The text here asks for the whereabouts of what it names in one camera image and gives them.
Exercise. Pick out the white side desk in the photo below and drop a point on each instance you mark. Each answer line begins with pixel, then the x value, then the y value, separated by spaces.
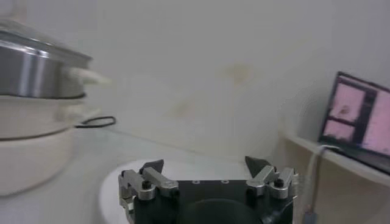
pixel 350 167

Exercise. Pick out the white round plate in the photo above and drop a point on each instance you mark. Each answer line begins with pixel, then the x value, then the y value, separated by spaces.
pixel 109 198

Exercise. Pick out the cream electric cooker base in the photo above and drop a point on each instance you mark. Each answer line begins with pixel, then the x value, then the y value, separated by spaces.
pixel 30 158

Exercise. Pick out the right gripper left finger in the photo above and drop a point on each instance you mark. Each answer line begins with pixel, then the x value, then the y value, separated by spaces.
pixel 143 185

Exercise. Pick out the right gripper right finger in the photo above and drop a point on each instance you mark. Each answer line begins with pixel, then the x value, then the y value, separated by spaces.
pixel 265 179

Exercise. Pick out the black laptop pink screen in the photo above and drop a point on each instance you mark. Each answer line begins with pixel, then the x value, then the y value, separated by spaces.
pixel 350 115

